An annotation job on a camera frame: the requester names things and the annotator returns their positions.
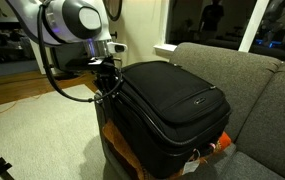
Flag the white door frame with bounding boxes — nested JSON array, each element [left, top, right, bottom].
[[28, 36, 57, 76]]

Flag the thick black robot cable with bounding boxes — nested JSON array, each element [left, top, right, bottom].
[[36, 3, 124, 103]]

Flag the thin orange cord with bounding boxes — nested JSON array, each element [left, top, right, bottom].
[[0, 70, 98, 118]]

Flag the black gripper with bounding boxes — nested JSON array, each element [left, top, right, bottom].
[[87, 55, 120, 98]]

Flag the grey fabric sofa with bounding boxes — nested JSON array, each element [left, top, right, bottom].
[[95, 41, 285, 180]]

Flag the white luggage tag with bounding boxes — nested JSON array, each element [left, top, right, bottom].
[[182, 160, 202, 176]]

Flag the black fabric wheeled suitcase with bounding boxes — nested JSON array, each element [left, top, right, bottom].
[[94, 59, 232, 180]]

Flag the black bar camera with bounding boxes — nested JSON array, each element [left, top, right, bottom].
[[0, 20, 20, 31]]

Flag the white framed window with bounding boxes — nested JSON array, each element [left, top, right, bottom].
[[153, 0, 285, 62]]

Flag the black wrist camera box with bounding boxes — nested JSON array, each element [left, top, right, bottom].
[[63, 58, 98, 72]]

